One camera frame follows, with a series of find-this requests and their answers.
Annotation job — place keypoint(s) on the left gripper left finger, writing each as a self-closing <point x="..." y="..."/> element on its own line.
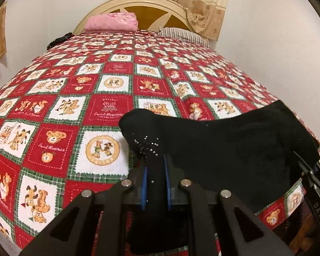
<point x="143" y="183"/>

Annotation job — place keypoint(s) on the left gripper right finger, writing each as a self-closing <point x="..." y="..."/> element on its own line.
<point x="167" y="163"/>

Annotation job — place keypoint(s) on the black pants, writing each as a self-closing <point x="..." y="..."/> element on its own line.
<point x="253" y="154"/>

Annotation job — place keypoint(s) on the red patchwork bear bedspread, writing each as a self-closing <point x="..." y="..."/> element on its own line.
<point x="69" y="182"/>

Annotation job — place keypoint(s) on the striped pillow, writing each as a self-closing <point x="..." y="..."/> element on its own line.
<point x="183" y="35"/>

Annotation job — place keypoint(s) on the pink folded blanket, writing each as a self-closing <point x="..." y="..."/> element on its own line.
<point x="112" y="22"/>

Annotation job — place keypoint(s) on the cream round headboard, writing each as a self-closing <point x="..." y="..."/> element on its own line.
<point x="151" y="14"/>

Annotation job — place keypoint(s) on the black object at bedside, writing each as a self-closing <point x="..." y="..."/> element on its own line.
<point x="59" y="40"/>

